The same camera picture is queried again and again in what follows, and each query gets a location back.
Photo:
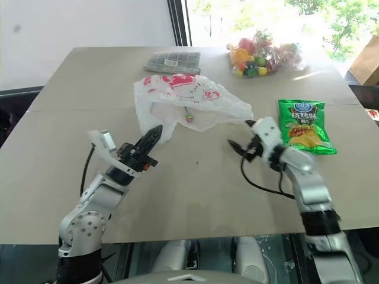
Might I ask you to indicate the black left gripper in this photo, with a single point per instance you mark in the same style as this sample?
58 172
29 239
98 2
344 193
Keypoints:
134 156

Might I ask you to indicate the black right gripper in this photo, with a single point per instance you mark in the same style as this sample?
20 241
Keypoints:
253 148

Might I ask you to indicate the white red-printed plastic bag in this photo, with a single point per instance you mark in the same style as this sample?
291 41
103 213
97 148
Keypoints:
183 94

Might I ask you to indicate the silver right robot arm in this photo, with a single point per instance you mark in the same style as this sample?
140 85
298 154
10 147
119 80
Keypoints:
314 189

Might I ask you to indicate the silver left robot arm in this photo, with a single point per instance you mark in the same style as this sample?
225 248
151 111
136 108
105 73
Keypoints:
89 219

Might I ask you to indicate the green potato chips bag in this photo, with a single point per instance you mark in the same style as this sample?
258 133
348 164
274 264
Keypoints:
305 127

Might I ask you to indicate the clear bag of toy fruit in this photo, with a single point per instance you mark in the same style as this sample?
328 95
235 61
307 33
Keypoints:
263 57

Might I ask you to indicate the pink green lollipop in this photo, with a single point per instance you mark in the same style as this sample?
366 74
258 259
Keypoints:
188 117

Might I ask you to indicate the grey plaid folded cloth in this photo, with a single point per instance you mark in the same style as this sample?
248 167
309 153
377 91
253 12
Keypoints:
173 62

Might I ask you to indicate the grey rounded robot leg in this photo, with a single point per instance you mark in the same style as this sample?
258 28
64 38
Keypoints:
251 257
173 256

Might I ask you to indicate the dark side table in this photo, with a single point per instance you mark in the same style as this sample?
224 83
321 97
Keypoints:
365 94

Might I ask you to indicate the red white small package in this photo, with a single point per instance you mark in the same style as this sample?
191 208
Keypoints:
373 114

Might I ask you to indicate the brown cardboard box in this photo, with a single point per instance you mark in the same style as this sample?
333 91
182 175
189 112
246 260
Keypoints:
365 63

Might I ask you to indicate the grey robot torso top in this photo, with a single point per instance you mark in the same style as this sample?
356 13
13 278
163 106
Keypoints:
192 276

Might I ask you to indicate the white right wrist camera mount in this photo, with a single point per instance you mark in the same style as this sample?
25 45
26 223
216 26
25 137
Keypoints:
266 130

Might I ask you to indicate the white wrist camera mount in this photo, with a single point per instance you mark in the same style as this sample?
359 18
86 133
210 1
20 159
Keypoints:
266 130
102 139

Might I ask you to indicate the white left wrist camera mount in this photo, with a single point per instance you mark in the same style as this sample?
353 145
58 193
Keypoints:
102 139

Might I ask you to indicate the black window frame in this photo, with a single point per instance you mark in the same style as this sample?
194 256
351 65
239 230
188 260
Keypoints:
178 22

